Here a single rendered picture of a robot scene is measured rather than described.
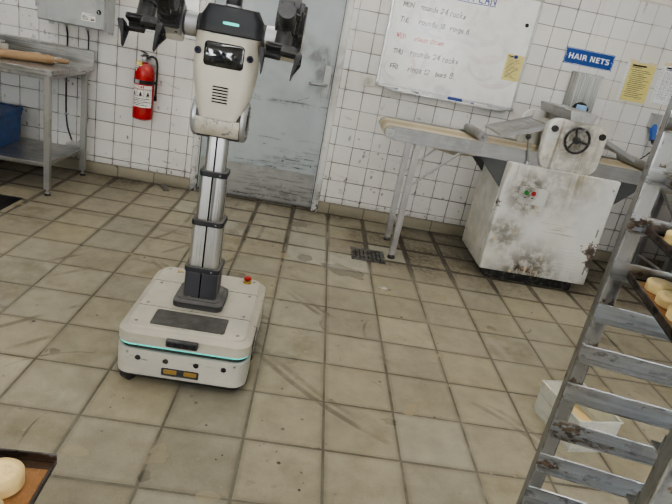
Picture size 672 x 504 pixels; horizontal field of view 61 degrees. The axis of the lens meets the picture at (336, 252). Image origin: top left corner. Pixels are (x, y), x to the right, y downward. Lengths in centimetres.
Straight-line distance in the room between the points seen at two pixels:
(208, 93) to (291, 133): 263
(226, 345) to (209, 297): 28
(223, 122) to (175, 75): 267
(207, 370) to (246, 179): 281
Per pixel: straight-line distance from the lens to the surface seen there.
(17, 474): 79
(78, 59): 506
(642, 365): 128
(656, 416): 134
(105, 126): 514
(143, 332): 238
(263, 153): 490
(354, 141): 482
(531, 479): 141
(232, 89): 224
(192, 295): 253
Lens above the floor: 145
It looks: 21 degrees down
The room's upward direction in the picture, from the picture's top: 11 degrees clockwise
